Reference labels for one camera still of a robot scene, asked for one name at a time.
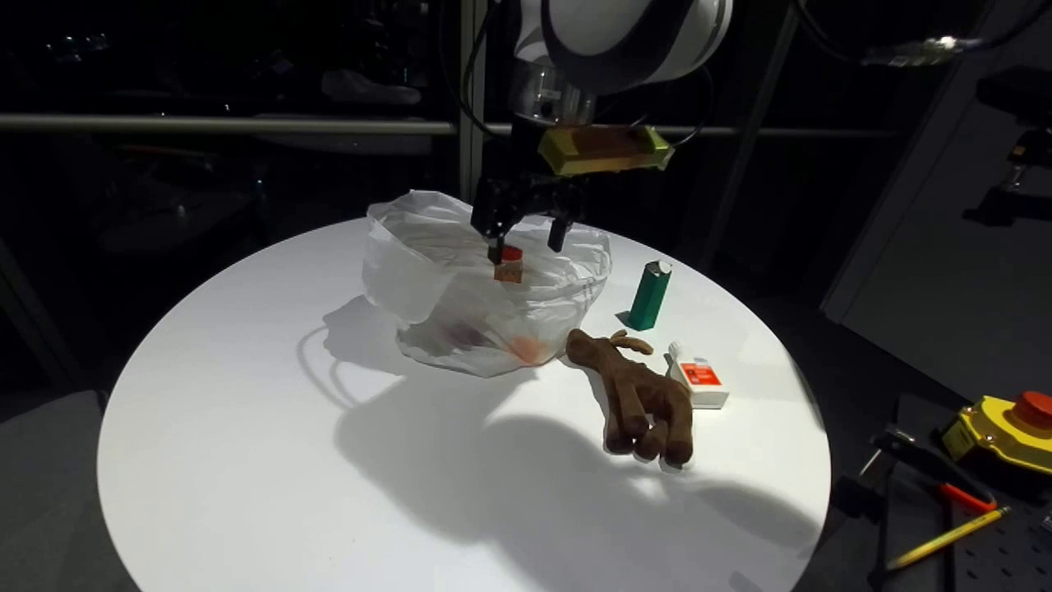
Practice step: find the grey partition panel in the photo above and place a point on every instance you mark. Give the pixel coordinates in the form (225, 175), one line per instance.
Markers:
(932, 242)

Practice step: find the translucent white plastic bag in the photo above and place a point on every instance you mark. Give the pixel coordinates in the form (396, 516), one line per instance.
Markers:
(429, 273)

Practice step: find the brown plush moose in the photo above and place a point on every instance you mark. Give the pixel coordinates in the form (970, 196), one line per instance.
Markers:
(635, 396)

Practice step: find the grey vertical window post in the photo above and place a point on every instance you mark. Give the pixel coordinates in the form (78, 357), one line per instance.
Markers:
(472, 68)

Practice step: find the yellow emergency stop button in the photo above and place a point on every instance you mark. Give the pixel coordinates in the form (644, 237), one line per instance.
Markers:
(1004, 430)

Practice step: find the yellow pencil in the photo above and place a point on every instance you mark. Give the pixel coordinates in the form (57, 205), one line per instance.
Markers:
(949, 538)

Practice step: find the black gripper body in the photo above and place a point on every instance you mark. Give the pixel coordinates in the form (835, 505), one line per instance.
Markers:
(520, 196)

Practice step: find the horizontal metal railing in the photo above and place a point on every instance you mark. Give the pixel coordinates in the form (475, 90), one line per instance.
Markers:
(218, 127)

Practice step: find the white bottle orange label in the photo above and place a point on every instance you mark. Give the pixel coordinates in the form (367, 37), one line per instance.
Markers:
(704, 384)

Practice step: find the yellowish wrist camera box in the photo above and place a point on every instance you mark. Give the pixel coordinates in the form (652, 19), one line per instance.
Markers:
(601, 149)

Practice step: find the black equipment mount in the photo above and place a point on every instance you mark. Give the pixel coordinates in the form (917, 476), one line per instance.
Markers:
(1014, 149)

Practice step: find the spice jar red lid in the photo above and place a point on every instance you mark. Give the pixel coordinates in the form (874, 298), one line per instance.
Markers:
(512, 263)

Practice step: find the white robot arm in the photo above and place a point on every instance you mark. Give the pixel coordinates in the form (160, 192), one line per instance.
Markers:
(627, 37)

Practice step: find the green bottle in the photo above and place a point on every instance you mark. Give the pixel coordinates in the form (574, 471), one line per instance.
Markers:
(648, 298)

